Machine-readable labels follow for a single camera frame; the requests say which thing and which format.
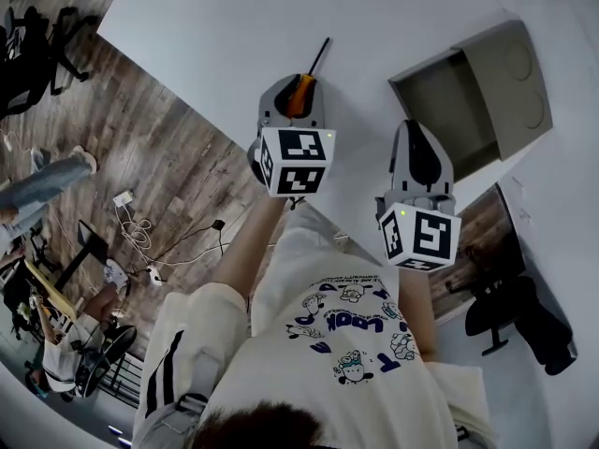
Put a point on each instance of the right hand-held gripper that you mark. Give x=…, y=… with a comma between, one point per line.
x=433, y=239

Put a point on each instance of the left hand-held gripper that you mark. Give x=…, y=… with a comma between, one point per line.
x=299, y=145

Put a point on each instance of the orange black screwdriver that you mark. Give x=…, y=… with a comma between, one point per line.
x=300, y=96

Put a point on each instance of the grey container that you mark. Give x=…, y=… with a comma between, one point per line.
x=505, y=91

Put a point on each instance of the person's left forearm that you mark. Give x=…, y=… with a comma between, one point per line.
x=248, y=246

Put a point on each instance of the person's right forearm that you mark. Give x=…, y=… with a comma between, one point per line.
x=416, y=307

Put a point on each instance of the person's right hand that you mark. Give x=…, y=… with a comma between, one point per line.
x=428, y=202

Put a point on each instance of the white side table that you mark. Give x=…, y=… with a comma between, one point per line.
x=552, y=232

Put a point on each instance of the black office chair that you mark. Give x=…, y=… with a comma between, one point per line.
x=524, y=316
x=33, y=59

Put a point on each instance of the small white device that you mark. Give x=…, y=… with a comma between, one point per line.
x=155, y=274

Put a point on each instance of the white printed shirt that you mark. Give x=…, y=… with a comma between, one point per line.
x=327, y=381

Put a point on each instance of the black desk leg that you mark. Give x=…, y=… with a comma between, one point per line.
x=89, y=246

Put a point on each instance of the wooden desk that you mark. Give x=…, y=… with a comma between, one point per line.
x=49, y=290

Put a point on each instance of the black metal railing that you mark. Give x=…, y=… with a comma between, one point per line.
x=124, y=381

